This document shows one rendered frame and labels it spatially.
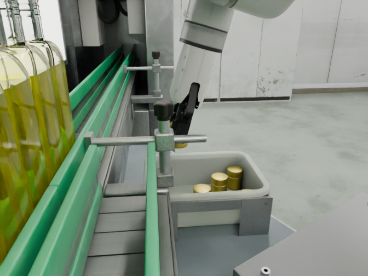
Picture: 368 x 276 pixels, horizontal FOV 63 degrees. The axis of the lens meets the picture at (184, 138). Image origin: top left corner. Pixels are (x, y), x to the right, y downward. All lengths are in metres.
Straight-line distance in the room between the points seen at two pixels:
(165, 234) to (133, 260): 0.05
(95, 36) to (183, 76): 0.92
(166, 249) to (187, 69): 0.27
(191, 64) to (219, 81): 3.70
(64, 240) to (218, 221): 0.33
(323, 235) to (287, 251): 0.07
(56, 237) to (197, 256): 0.32
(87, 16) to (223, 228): 1.06
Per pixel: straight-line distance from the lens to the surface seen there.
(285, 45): 4.37
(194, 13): 0.51
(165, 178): 0.44
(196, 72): 0.49
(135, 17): 1.34
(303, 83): 5.11
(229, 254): 0.54
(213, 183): 0.62
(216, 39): 0.50
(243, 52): 4.19
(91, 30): 1.38
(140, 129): 1.32
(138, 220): 0.40
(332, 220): 0.55
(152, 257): 0.22
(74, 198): 0.30
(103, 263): 0.35
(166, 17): 1.24
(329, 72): 5.28
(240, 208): 0.55
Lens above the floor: 1.12
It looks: 22 degrees down
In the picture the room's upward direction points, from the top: straight up
